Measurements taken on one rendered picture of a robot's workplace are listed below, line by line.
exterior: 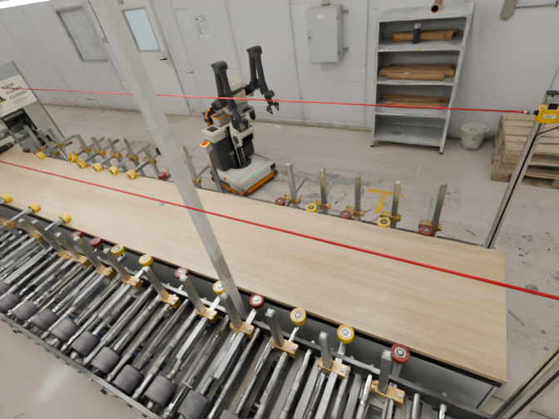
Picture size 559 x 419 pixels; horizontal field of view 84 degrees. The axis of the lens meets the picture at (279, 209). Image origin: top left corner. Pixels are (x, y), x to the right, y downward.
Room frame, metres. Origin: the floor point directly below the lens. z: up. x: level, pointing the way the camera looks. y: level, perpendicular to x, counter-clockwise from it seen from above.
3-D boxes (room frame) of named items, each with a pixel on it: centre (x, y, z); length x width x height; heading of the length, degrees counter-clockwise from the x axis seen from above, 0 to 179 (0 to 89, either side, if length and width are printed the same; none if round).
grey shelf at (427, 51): (3.60, -1.90, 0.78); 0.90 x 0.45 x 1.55; 56
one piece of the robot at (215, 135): (3.56, 0.42, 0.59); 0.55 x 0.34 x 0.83; 128
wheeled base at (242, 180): (3.49, 0.37, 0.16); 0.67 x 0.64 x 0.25; 38
